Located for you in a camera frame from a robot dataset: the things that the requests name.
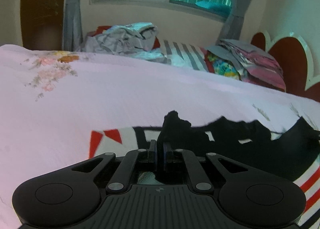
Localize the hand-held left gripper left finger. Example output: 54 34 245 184
71 140 158 193

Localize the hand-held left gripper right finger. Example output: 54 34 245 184
162 141 248 192

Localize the striped knit sweater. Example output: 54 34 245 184
89 110 320 227

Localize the grey crumpled clothes pile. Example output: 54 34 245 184
75 22 173 65

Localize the pink floral bed sheet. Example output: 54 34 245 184
0 44 320 229

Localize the grey striped pillow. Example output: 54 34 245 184
160 39 213 72

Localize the colourful floral cloth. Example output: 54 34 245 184
206 52 242 81

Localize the teal cloth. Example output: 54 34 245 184
195 0 232 17

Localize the red and white headboard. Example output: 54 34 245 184
250 32 320 100

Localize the grey curtain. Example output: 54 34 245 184
220 0 265 42
61 0 84 52

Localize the brown wooden door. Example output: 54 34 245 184
21 0 65 51

